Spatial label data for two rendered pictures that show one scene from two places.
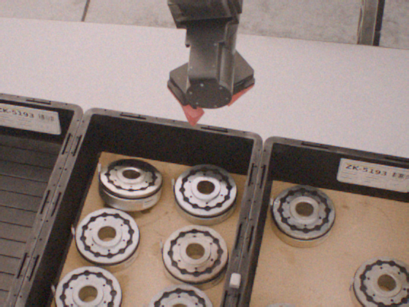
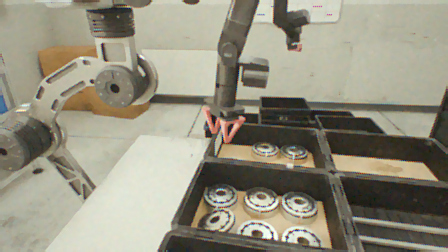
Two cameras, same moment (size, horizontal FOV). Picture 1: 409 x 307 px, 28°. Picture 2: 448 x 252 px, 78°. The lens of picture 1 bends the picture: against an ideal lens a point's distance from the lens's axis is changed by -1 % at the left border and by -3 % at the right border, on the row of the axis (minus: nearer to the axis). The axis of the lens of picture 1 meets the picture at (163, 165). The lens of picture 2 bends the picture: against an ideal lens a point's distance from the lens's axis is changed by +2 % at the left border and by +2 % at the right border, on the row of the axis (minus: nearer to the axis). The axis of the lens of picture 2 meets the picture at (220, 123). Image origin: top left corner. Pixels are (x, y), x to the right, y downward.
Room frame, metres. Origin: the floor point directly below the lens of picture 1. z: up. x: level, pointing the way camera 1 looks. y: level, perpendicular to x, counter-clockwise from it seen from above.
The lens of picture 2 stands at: (0.83, 0.59, 1.40)
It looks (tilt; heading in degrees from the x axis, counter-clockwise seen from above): 25 degrees down; 266
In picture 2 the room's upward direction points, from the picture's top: straight up
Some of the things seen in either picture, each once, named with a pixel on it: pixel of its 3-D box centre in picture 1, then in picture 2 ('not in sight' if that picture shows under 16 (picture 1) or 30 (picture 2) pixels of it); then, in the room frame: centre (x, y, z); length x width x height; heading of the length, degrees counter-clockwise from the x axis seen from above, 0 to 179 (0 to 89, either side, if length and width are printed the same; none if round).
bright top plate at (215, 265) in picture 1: (195, 253); (261, 198); (0.67, -0.04, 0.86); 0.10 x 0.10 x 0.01
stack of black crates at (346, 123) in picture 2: not in sight; (342, 152); (-0.17, -1.08, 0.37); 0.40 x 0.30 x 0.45; 170
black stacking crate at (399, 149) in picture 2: not in sight; (384, 169); (0.23, -0.16, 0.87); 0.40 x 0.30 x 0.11; 165
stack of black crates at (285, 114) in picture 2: not in sight; (281, 126); (0.16, -1.54, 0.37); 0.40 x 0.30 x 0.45; 170
